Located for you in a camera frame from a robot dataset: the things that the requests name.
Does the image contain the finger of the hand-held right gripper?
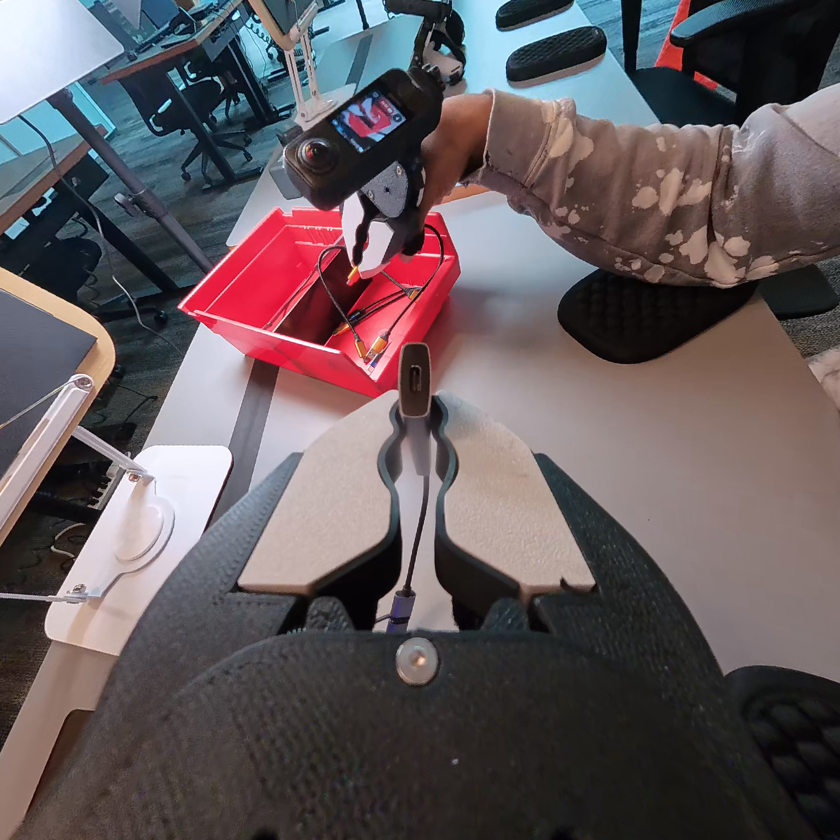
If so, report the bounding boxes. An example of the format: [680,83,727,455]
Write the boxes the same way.
[340,196,370,266]
[357,218,404,275]

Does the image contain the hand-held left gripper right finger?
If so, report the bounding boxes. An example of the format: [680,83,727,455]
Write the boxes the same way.
[430,390,598,634]

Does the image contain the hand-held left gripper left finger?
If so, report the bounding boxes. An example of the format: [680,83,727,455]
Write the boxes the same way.
[236,390,403,634]

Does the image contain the black usb-c cable orange plugs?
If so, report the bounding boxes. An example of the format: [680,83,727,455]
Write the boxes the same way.
[316,223,447,368]

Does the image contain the red plastic bin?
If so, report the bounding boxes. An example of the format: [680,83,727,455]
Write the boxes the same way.
[177,206,462,399]

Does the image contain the grey usb-c adapter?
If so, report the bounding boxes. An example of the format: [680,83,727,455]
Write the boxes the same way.
[374,341,434,634]

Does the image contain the person's right forearm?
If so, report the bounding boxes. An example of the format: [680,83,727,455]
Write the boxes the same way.
[482,85,840,290]

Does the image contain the person's right hand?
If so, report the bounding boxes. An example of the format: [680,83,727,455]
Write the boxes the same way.
[420,92,494,224]

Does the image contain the black and white device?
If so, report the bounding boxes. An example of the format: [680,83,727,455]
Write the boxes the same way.
[384,0,468,85]

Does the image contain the white stand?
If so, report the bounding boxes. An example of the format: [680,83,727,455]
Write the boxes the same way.
[0,373,234,657]
[279,20,358,127]

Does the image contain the black office chair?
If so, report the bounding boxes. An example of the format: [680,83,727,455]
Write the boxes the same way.
[620,0,840,126]
[121,79,253,185]

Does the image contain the white top desk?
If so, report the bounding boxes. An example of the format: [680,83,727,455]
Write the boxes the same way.
[0,0,217,277]

